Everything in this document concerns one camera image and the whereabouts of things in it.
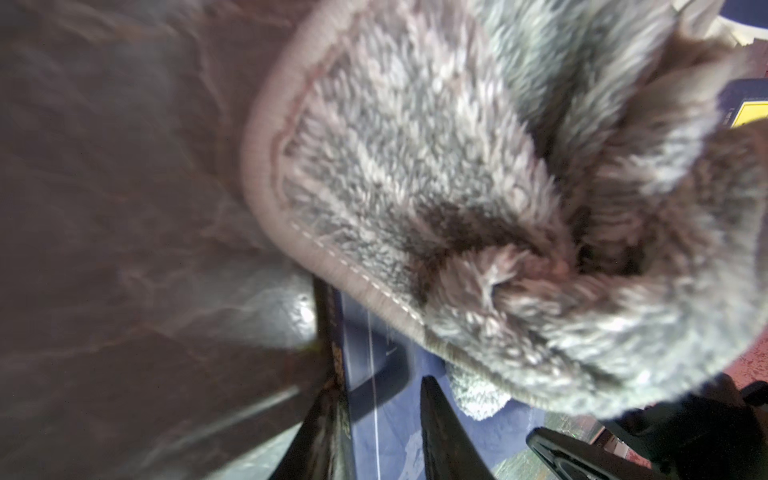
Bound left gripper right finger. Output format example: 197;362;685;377
420;376;495;480

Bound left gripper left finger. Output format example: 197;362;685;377
269;383;355;480

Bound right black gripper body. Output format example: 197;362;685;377
526;374;767;479

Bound navy book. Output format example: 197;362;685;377
314;275;547;480
719;78;768;128

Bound grey striped wiping cloth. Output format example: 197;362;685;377
241;1;767;417

